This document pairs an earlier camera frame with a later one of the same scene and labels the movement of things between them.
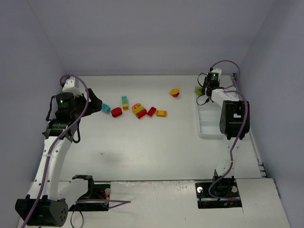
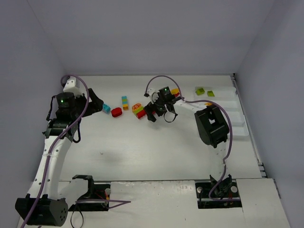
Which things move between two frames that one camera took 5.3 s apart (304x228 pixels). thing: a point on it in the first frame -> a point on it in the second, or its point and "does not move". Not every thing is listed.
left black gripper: x=90 y=102 does not move
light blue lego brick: x=105 y=108 does not move
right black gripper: x=208 y=90 -> x=156 y=107
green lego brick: x=199 y=91 does not move
